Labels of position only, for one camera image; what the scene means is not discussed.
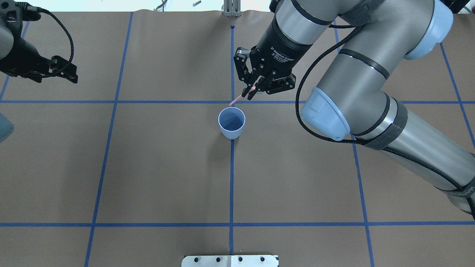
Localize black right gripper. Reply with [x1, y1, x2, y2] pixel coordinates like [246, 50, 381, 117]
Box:
[233, 22, 311, 101]

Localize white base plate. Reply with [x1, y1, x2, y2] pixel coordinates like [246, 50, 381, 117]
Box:
[181, 255, 280, 267]

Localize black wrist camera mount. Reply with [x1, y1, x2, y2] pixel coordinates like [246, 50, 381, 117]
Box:
[0, 0, 41, 26]

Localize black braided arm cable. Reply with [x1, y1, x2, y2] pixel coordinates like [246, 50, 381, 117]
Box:
[22, 4, 75, 75]

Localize blue plastic cup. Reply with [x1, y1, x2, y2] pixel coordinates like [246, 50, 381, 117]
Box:
[217, 106, 246, 140]

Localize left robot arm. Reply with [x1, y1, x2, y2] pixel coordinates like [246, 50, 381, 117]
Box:
[0, 0, 78, 83]

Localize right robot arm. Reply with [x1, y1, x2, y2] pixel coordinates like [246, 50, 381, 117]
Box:
[234, 0, 475, 215]

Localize pink chopstick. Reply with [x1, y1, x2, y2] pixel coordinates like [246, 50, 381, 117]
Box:
[229, 86, 256, 107]

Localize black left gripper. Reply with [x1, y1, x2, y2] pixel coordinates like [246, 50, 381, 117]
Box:
[0, 38, 78, 83]

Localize aluminium frame post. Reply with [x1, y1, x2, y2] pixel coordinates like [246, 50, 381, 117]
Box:
[222, 0, 242, 17]

